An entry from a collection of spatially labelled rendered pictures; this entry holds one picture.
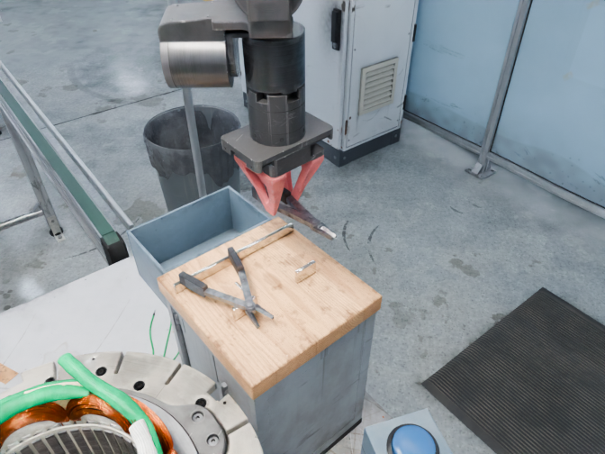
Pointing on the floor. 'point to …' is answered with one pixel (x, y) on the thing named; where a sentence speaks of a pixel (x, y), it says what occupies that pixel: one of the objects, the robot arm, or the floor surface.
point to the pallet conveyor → (44, 155)
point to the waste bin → (174, 194)
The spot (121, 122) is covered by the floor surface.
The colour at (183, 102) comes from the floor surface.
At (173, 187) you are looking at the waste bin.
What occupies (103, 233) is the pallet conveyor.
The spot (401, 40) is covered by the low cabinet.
